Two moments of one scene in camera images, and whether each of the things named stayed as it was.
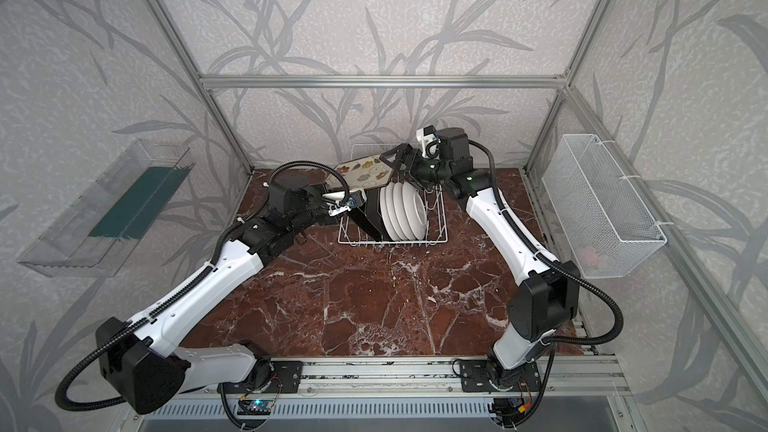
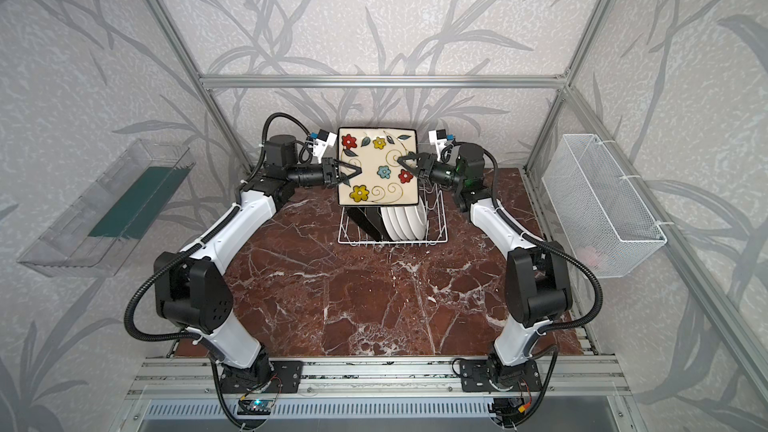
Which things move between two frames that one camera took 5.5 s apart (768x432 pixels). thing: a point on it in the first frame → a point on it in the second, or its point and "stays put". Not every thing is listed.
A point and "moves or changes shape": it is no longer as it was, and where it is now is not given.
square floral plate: [370, 171] moves or changes shape
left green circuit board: [255, 406] stays put
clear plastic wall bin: [96, 235] stays put
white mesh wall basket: [609, 226] stays put
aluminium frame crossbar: [383, 81] stays put
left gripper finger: [338, 210] → [349, 166]
